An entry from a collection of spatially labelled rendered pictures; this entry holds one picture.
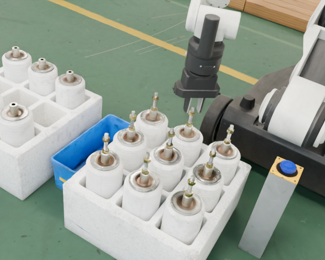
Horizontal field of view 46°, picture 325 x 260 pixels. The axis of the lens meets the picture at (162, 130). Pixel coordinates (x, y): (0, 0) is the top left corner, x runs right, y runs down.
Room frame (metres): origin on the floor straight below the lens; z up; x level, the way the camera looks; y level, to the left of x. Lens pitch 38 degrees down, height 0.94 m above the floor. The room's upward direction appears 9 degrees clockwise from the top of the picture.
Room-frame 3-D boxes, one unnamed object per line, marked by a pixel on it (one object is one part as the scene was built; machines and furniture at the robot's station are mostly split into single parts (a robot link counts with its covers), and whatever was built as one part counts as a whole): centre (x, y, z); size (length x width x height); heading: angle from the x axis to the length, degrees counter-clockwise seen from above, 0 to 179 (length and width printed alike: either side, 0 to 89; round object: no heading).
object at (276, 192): (0.73, -0.32, 0.16); 0.07 x 0.07 x 0.31; 66
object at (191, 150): (0.88, -0.07, 0.16); 0.10 x 0.10 x 0.18
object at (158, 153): (0.78, -0.02, 0.25); 0.08 x 0.08 x 0.01
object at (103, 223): (0.78, -0.02, 0.09); 0.39 x 0.39 x 0.18; 66
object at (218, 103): (1.18, -0.19, 0.10); 0.20 x 0.05 x 0.20; 153
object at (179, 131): (0.88, -0.07, 0.25); 0.08 x 0.08 x 0.01
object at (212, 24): (0.87, -0.08, 0.57); 0.11 x 0.11 x 0.11; 85
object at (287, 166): (0.73, -0.32, 0.32); 0.04 x 0.04 x 0.02
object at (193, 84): (0.89, -0.07, 0.45); 0.13 x 0.10 x 0.12; 106
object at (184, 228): (0.62, -0.08, 0.16); 0.10 x 0.10 x 0.18
